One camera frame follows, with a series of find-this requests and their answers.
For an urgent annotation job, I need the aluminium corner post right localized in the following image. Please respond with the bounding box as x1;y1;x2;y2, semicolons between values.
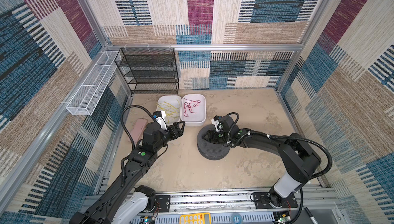
276;0;330;94

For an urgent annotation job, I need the aluminium horizontal back rail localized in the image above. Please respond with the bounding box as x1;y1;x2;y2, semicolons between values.
107;43;304;51

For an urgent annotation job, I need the black wire mesh shelf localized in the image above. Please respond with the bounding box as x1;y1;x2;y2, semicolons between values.
115;48;180;94

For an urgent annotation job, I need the aluminium corner post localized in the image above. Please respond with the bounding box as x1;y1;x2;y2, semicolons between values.
78;0;108;49
276;0;330;94

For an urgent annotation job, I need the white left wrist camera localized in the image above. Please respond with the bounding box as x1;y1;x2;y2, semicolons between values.
153;110;167;130

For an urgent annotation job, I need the aluminium corner post left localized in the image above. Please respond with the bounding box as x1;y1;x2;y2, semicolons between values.
78;0;108;49

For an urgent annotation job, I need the red cable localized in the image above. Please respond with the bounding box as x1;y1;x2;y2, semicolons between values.
183;99;202;118

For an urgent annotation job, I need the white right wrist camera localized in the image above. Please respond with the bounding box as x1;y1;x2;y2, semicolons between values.
211;116;223;132

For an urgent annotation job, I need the white tray with yellow cables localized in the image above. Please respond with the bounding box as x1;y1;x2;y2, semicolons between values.
157;95;182;124

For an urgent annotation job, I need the yellow calculator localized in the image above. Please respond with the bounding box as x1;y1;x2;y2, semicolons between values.
179;212;211;224

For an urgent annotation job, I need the white tray with red cable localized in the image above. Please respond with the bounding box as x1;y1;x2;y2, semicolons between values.
181;94;207;127

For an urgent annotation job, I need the yellow cable in tray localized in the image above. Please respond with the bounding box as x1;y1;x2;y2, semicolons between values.
158;99;181;122

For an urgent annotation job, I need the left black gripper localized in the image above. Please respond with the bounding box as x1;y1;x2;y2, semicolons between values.
153;120;184;154

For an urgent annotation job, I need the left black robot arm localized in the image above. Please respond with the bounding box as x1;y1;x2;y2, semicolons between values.
69;105;185;224

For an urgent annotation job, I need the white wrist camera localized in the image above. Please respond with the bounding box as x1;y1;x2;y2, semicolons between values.
211;116;223;132
153;110;167;130

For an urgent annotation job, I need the blue tape roll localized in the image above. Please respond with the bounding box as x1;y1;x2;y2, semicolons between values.
230;213;243;224

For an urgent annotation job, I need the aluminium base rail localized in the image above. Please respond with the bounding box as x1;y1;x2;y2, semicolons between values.
79;186;342;224

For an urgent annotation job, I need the pink eraser block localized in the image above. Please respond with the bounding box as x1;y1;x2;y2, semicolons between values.
130;118;148;145

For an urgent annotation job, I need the white wire mesh basket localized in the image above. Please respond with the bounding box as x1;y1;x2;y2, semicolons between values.
66;51;118;116

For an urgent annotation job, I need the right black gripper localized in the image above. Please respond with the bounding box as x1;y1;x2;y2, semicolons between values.
202;130;231;144

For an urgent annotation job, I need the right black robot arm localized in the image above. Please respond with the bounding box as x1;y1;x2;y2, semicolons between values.
197;113;333;208

